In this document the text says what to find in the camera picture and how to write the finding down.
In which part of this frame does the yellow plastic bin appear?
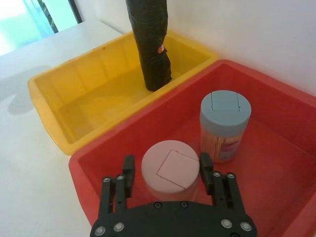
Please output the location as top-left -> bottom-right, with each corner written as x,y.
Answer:
28,30 -> 219,156

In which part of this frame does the pink lid toothpick jar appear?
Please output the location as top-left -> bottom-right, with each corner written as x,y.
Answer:
141,140 -> 200,205

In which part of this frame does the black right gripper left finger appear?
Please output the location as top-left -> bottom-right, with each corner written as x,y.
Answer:
98,155 -> 136,222

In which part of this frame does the window with dark frame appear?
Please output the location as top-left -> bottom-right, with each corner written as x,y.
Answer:
0,0 -> 83,57

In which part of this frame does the blue lid toothpick jar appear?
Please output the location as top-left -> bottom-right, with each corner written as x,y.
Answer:
199,89 -> 252,164

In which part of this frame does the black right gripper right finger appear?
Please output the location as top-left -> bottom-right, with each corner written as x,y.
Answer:
199,152 -> 247,216

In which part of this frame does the red plastic bin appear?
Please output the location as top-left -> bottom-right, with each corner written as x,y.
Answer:
68,59 -> 316,237

